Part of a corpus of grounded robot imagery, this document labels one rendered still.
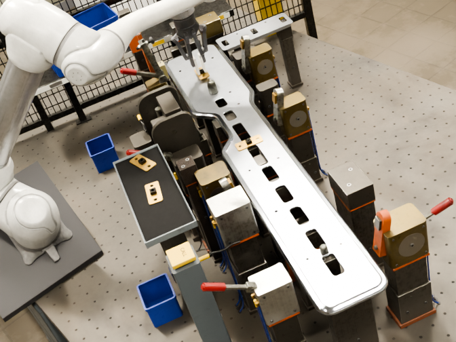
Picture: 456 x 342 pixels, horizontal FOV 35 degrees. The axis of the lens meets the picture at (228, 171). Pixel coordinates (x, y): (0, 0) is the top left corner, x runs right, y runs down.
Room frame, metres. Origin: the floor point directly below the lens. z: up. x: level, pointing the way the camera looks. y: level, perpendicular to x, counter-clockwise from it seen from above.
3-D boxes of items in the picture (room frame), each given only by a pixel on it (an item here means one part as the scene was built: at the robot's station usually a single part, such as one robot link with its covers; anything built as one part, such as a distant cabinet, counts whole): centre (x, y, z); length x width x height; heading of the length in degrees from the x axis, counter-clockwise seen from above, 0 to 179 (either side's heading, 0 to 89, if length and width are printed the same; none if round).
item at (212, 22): (2.52, -0.10, 0.88); 0.08 x 0.08 x 0.36; 9
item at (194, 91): (1.75, -0.10, 1.00); 1.38 x 0.22 x 0.02; 9
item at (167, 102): (1.84, 0.13, 0.94); 0.18 x 0.13 x 0.49; 9
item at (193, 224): (1.49, 0.21, 1.16); 0.37 x 0.14 x 0.02; 9
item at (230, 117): (1.95, -0.06, 0.84); 0.12 x 0.05 x 0.29; 99
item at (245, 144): (1.77, -0.09, 1.01); 0.08 x 0.04 x 0.01; 98
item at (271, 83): (2.06, -0.23, 0.84); 0.10 x 0.05 x 0.29; 99
